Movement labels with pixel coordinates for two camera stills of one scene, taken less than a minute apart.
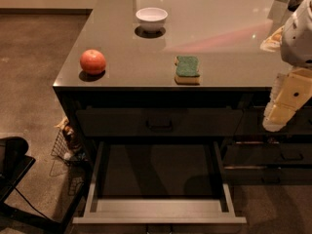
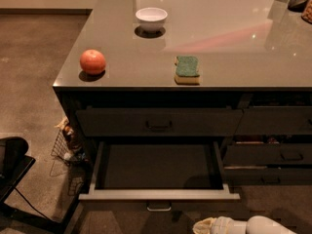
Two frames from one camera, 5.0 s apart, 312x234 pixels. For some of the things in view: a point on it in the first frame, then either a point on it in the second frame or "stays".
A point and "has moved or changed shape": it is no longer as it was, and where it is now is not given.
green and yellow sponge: x=187 y=70 stays
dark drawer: x=158 y=182 has moved or changed shape
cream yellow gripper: x=298 y=42 to x=220 y=225
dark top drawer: x=160 y=122 stays
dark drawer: x=267 y=175 stays
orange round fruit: x=93 y=61 stays
